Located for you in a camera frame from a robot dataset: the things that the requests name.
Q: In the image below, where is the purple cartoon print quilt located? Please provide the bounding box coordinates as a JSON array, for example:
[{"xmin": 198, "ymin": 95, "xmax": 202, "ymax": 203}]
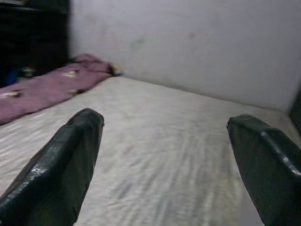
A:
[{"xmin": 0, "ymin": 54, "xmax": 120, "ymax": 125}]

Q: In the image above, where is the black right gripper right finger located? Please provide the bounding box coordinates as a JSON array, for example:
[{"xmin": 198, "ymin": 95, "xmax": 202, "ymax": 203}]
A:
[{"xmin": 226, "ymin": 114, "xmax": 301, "ymax": 226}]

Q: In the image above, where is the black cabinet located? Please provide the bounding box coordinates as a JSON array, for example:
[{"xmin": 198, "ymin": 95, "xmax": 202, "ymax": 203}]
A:
[{"xmin": 0, "ymin": 0, "xmax": 71, "ymax": 87}]

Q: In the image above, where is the beige quilted mattress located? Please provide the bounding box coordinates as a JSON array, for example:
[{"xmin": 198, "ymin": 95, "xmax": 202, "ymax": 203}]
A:
[{"xmin": 0, "ymin": 76, "xmax": 292, "ymax": 226}]

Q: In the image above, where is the blue plastic container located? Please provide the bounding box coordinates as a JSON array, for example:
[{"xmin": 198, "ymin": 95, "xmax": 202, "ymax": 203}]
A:
[{"xmin": 7, "ymin": 69, "xmax": 18, "ymax": 84}]

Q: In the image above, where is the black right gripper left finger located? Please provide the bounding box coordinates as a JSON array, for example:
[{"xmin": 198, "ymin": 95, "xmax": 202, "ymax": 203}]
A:
[{"xmin": 0, "ymin": 107, "xmax": 104, "ymax": 226}]

